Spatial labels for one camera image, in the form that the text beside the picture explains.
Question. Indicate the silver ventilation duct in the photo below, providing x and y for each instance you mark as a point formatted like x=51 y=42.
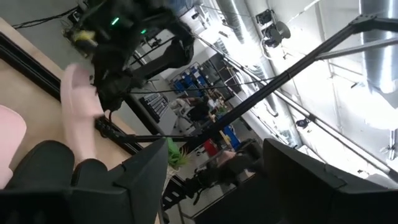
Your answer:
x=236 y=18
x=379 y=46

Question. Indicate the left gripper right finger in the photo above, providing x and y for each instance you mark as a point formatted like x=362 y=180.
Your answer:
x=326 y=205

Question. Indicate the potted green succulent plant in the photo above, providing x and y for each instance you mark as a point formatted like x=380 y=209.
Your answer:
x=175 y=154

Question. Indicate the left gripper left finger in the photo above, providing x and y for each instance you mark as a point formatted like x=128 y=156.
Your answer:
x=93 y=205

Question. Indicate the pink slide sandal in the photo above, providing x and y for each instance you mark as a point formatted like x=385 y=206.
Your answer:
x=77 y=109
x=11 y=140

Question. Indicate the metal ceiling strut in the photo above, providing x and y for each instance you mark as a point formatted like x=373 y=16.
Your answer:
x=326 y=125

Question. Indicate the black diagonal frame strut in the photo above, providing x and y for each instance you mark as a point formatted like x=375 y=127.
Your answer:
x=280 y=79

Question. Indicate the yellow tape tag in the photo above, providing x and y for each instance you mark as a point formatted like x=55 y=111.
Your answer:
x=83 y=35

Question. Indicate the rack with blue bins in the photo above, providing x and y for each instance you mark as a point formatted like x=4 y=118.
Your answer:
x=192 y=79

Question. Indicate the person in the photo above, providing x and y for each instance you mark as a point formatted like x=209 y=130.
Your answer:
x=230 y=168
x=199 y=112

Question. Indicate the black aluminium table frame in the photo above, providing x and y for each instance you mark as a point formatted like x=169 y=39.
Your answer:
x=31 y=70

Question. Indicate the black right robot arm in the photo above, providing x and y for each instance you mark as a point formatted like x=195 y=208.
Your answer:
x=149 y=18

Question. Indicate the grey laptop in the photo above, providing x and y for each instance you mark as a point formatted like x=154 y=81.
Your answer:
x=154 y=107

